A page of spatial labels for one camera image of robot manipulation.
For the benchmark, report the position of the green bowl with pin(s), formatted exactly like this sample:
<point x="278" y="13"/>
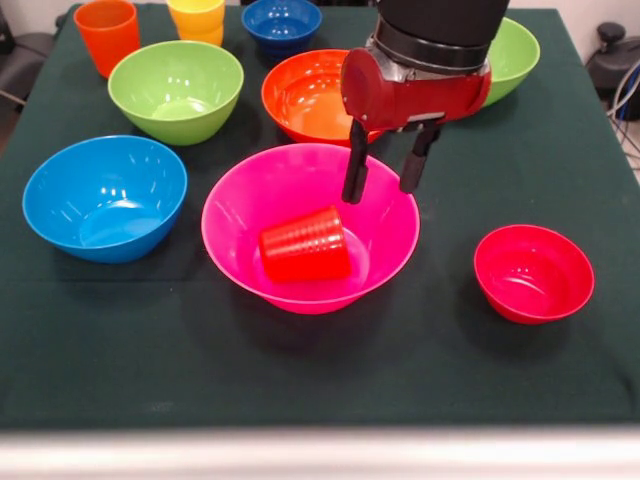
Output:
<point x="515" y="55"/>
<point x="175" y="90"/>

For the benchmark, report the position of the amber yellow cup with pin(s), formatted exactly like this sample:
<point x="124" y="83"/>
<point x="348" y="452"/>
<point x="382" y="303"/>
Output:
<point x="210" y="36"/>

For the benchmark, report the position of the orange bowl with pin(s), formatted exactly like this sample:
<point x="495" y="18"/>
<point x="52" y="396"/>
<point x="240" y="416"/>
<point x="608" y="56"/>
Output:
<point x="300" y="100"/>

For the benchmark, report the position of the small crimson bowl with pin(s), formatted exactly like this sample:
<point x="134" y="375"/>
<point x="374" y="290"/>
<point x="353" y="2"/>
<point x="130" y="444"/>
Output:
<point x="532" y="275"/>

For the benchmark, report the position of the dark green tablecloth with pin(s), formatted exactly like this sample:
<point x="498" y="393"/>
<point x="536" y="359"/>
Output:
<point x="150" y="350"/>

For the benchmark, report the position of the orange cup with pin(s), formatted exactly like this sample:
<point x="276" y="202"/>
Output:
<point x="107" y="40"/>

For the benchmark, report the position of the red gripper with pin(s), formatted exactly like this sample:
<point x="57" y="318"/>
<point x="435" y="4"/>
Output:
<point x="400" y="102"/>

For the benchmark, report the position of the large pink bowl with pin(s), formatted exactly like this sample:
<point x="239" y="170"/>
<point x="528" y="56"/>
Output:
<point x="240" y="225"/>

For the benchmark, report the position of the red cup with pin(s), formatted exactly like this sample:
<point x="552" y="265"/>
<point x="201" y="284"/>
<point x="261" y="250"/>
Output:
<point x="305" y="250"/>

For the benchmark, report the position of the dark blue bowl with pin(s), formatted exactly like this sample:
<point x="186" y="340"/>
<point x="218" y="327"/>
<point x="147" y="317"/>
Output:
<point x="280" y="25"/>

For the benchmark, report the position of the light blue bowl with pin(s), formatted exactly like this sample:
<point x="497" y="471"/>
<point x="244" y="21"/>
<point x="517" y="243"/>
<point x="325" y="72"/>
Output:
<point x="100" y="200"/>

